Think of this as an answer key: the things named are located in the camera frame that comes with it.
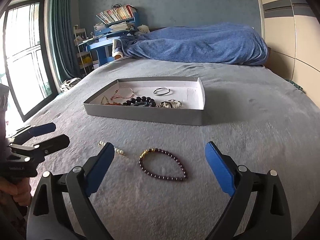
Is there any pearl hair clip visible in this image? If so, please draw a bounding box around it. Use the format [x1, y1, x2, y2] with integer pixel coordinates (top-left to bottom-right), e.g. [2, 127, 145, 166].
[98, 141, 127, 158]

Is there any small garnet bead bracelet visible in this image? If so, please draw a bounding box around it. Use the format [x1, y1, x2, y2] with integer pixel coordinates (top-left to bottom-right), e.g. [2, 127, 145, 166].
[138, 147, 188, 183]

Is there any large dark bead bracelet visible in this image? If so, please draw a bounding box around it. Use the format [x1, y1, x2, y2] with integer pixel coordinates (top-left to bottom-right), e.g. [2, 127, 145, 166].
[122, 96, 157, 108]

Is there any red gold bead jewelry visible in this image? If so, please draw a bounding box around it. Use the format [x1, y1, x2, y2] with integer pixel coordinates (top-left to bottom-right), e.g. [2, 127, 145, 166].
[100, 96, 122, 105]

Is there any left hand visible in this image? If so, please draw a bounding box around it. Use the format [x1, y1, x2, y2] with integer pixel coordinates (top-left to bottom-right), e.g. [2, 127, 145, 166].
[0, 177, 31, 206]

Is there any white sneaker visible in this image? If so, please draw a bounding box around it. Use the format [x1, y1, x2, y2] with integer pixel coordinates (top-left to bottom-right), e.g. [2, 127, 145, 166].
[60, 77, 81, 92]

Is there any grey bed cover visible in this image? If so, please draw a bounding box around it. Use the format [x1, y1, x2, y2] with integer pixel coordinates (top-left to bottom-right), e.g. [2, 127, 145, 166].
[29, 59, 319, 239]

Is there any grey shallow cardboard tray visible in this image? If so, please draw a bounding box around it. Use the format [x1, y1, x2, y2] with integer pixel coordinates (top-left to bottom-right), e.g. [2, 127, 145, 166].
[84, 77, 206, 126]

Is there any white shelf rack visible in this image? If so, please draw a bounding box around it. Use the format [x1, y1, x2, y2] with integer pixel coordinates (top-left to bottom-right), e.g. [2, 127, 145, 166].
[73, 25, 94, 77]

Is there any teal curtain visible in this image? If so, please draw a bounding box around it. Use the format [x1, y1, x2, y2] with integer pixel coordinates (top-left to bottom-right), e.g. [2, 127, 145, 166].
[49, 0, 80, 82]

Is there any blue desk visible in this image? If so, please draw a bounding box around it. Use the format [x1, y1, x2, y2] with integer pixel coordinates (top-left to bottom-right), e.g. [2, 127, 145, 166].
[86, 12, 140, 66]

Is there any blue blanket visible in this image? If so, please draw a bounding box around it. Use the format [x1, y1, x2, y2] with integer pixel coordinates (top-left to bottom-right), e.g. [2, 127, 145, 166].
[112, 23, 268, 66]

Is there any stack of papers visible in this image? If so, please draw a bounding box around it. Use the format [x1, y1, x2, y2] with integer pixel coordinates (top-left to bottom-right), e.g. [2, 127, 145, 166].
[94, 22, 136, 33]

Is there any white plush toy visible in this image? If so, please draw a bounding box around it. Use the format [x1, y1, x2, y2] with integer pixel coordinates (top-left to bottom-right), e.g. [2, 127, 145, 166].
[135, 24, 150, 35]

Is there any row of books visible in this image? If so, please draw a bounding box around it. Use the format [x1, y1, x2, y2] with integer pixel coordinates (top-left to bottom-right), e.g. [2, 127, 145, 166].
[96, 4, 137, 25]

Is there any beige wardrobe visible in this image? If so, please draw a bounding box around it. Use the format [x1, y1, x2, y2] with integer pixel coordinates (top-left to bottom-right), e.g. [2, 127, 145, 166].
[258, 0, 319, 105]

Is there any window with black frame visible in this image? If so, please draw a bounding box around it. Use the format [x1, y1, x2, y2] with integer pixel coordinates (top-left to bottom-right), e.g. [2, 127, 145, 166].
[2, 0, 58, 121]

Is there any pink string bracelet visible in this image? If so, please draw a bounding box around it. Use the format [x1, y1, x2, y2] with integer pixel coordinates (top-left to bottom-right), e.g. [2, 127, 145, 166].
[109, 87, 136, 100]

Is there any pearl silver bracelet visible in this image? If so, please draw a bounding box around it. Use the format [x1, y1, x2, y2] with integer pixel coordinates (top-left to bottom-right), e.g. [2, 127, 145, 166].
[158, 99, 183, 110]

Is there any silver bangle ring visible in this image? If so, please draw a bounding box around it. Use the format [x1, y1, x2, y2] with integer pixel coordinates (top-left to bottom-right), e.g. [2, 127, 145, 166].
[152, 87, 173, 97]

